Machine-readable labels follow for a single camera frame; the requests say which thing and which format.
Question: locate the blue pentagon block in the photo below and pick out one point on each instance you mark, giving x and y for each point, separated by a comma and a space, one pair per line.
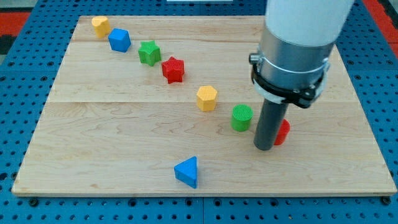
119, 40

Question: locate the green star block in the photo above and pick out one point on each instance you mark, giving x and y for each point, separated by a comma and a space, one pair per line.
149, 53

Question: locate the yellow heart block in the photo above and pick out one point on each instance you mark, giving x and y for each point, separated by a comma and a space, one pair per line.
101, 26

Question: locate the red star block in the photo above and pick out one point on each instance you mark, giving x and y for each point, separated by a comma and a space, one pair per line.
173, 70

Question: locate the yellow hexagon block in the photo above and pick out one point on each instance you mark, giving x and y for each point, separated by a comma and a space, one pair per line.
206, 98

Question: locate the light wooden board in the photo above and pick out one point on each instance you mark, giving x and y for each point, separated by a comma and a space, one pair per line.
114, 127

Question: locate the blue triangle block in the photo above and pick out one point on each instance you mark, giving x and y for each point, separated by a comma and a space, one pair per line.
186, 172

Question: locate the red circle block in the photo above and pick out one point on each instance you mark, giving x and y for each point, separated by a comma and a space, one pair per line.
282, 133

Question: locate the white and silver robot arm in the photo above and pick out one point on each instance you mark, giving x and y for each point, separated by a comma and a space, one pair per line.
292, 58

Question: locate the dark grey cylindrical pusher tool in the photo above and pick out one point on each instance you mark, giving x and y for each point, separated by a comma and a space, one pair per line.
270, 120

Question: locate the green circle block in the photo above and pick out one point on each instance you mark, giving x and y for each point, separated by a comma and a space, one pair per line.
241, 117

